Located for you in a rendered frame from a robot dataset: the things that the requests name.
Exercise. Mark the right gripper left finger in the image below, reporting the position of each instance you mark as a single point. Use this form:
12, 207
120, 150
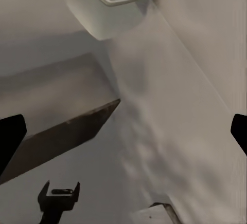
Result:
12, 131

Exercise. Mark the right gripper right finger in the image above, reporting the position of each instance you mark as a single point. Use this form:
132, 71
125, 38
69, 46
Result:
239, 130

